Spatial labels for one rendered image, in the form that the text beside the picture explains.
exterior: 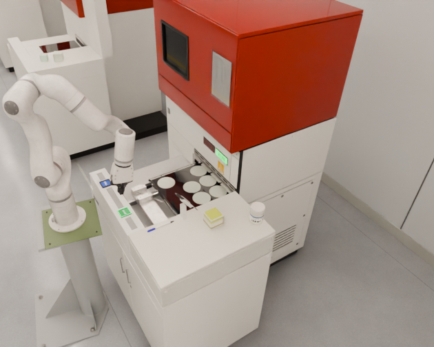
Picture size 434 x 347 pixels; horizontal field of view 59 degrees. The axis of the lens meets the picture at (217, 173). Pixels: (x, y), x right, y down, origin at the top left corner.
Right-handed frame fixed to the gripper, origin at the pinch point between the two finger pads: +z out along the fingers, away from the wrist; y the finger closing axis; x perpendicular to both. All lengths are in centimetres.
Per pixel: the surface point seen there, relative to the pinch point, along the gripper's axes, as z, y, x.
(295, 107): -44, -85, 15
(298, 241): 67, -136, 14
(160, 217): 19.7, -21.1, 4.7
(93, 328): 112, 8, -7
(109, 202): 15.8, 0.4, -11.5
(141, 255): 15.7, 0.8, 29.2
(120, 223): 16.1, 1.2, 5.7
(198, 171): 11, -56, -16
